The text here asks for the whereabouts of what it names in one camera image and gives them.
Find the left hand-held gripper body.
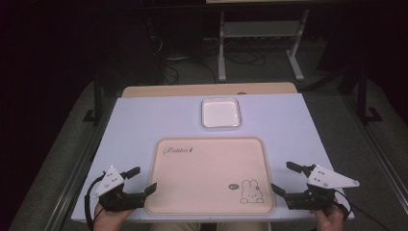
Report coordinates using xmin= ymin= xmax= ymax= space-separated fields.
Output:
xmin=91 ymin=165 xmax=147 ymax=213

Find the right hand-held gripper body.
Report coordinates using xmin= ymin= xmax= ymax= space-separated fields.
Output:
xmin=284 ymin=164 xmax=361 ymax=213

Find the person's left hand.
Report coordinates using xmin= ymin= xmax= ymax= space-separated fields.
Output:
xmin=92 ymin=203 xmax=136 ymax=231

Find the person's right hand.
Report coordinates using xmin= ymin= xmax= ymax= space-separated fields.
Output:
xmin=309 ymin=201 xmax=349 ymax=231

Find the pink tray with rabbit print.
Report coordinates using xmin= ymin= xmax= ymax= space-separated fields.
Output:
xmin=144 ymin=136 xmax=276 ymax=217

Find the black metal stand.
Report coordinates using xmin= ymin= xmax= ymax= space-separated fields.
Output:
xmin=82 ymin=71 xmax=104 ymax=125
xmin=340 ymin=65 xmax=385 ymax=125

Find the white square dish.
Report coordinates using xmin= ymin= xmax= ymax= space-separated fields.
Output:
xmin=200 ymin=96 xmax=242 ymax=130

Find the light wooden table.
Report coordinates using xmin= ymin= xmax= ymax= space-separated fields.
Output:
xmin=121 ymin=82 xmax=298 ymax=98

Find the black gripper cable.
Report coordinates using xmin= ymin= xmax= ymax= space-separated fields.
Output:
xmin=84 ymin=172 xmax=108 ymax=231
xmin=333 ymin=188 xmax=394 ymax=231

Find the tangle of black floor cables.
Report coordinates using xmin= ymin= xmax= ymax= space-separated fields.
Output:
xmin=145 ymin=17 xmax=268 ymax=86

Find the white metal desk frame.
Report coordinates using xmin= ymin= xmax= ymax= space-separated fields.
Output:
xmin=205 ymin=0 xmax=312 ymax=84

